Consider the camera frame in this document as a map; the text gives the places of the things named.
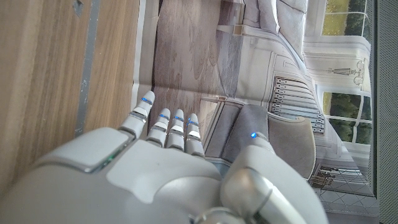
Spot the grey perforated panel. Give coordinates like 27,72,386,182
369,0,398,224

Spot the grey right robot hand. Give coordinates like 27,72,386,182
0,90,329,224

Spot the printed room backdrop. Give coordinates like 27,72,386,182
130,0,379,217

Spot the grey tape table outline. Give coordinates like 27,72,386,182
73,0,101,138

